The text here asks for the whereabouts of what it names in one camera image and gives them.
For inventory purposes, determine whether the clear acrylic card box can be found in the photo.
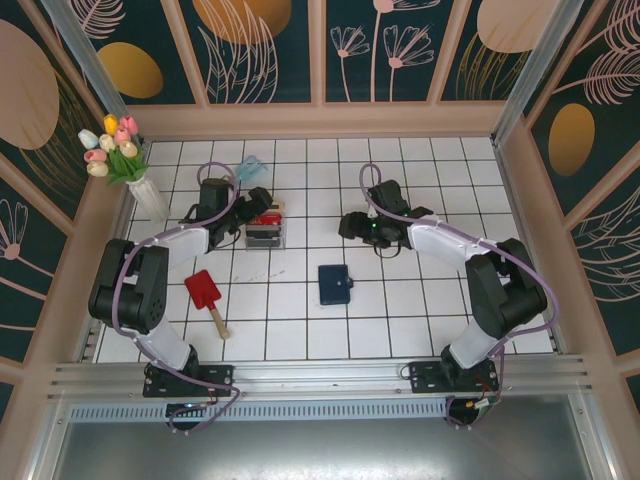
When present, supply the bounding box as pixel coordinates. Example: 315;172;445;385
244;199;289;250

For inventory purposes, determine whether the navy leather card holder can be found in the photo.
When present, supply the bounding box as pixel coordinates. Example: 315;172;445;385
318;264;354;307

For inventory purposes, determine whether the stack of black cards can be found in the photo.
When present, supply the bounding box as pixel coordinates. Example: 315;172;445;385
247;224;284;246

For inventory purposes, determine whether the red toy shovel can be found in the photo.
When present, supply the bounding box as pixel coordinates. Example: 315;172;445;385
184;269;231;341

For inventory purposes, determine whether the white ribbed vase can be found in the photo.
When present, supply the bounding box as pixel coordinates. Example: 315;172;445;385
125;177;169;224

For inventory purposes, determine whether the artificial tulip bouquet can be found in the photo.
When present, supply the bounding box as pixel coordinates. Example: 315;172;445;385
78;114;151;187

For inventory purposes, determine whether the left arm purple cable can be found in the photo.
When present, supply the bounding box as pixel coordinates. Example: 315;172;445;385
112;162;244;436

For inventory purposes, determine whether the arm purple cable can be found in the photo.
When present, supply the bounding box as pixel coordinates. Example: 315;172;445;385
358;163;560;431
112;162;244;436

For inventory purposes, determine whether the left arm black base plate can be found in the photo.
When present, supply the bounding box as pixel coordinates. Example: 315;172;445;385
143;363;236;399

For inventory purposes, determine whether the aluminium mounting rail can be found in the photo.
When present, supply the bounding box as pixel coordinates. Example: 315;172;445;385
47;355;596;401

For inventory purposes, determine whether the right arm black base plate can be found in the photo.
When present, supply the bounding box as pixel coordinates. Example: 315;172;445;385
409;360;501;396

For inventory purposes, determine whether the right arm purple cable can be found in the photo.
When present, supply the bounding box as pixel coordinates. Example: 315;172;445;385
358;163;560;431

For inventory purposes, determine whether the slotted grey cable duct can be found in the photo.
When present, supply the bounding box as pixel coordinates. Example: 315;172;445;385
67;397;451;424

